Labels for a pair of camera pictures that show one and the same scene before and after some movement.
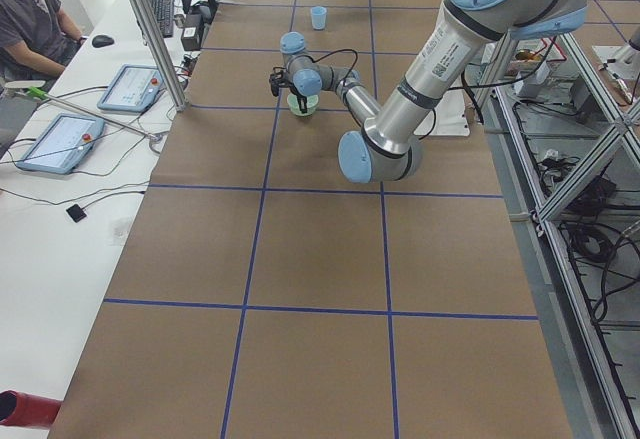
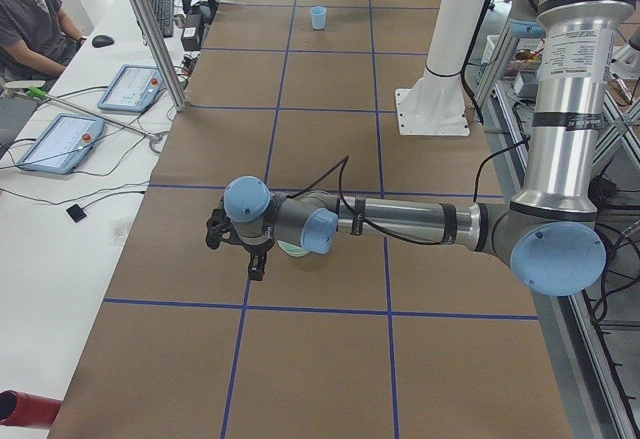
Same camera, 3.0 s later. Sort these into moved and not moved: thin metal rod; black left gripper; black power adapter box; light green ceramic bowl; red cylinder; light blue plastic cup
Moved: black left gripper; light green ceramic bowl
Not moved: red cylinder; light blue plastic cup; black power adapter box; thin metal rod
